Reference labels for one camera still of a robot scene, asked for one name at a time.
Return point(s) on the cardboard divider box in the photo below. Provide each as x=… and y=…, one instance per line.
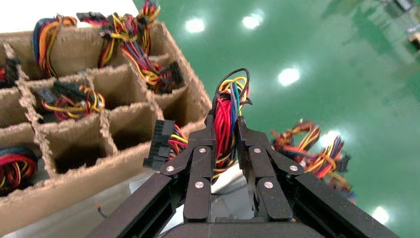
x=75, y=49

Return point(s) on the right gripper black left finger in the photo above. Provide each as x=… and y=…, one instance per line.
x=200, y=164

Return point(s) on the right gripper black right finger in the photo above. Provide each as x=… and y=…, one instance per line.
x=259, y=157

